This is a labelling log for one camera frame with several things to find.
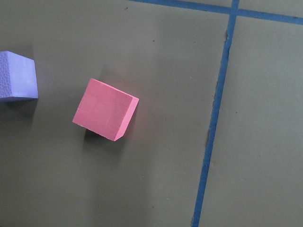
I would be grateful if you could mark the pink foam block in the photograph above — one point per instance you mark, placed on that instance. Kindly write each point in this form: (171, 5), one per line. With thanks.
(105, 110)

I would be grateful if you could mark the purple foam block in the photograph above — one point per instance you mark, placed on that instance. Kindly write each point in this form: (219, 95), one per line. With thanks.
(17, 78)

